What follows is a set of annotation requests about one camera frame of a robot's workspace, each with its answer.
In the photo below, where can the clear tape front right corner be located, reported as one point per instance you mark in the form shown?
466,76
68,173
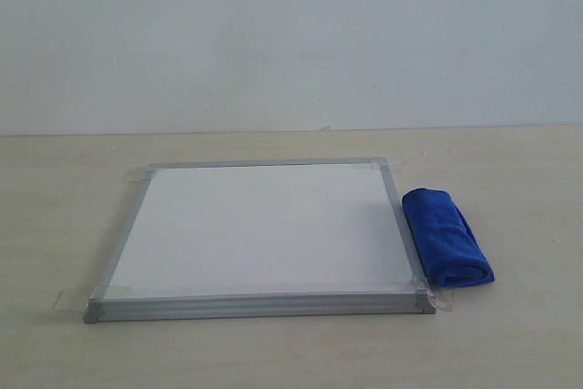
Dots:
428,299

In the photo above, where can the clear tape corner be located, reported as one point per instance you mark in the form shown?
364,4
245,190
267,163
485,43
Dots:
137,175
428,299
394,166
79,299

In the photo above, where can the clear tape back right corner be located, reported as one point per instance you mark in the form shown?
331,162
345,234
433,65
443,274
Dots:
394,166

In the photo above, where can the clear tape back left corner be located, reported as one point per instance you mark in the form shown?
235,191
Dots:
137,175

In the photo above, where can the blue microfibre cloth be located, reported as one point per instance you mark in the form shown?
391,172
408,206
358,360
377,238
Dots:
446,245

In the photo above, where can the clear tape front left corner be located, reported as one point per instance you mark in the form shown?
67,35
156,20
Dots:
79,299

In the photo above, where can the white board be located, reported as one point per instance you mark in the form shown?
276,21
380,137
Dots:
264,238

